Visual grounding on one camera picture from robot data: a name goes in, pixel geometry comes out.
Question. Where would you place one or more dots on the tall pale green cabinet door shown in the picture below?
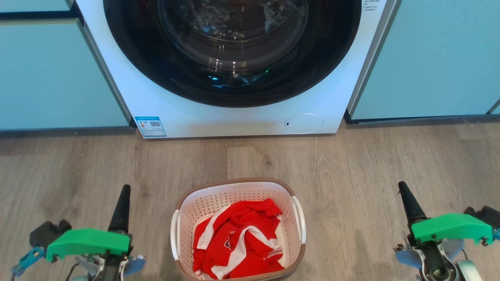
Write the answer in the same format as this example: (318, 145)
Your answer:
(50, 78)

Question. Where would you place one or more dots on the blue energy label sticker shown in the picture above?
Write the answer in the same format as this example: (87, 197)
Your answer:
(150, 127)

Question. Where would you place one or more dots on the white front-load washing machine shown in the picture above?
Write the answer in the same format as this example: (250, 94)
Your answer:
(234, 121)

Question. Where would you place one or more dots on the white perforated laundry basket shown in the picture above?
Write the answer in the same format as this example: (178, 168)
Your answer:
(203, 203)

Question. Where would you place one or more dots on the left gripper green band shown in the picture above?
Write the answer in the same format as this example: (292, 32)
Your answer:
(88, 242)

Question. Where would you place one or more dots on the red and white garment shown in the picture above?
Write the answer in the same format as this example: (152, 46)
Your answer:
(238, 249)

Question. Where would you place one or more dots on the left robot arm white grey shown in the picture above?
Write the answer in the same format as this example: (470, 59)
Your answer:
(88, 270)

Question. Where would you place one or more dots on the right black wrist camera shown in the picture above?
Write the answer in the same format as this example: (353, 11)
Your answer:
(486, 215)

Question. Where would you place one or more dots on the pale green cabinet drawer front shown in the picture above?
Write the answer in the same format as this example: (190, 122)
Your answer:
(31, 4)

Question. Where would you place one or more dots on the wide pale green cabinet front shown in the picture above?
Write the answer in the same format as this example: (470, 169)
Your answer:
(429, 58)

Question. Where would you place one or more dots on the round white filter cover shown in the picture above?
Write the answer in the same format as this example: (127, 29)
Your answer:
(304, 123)

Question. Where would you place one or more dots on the dark round washer door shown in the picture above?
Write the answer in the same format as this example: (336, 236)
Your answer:
(129, 58)

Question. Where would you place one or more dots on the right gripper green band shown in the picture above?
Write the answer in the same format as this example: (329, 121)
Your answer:
(449, 228)

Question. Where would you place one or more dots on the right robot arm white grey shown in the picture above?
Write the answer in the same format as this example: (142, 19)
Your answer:
(467, 272)

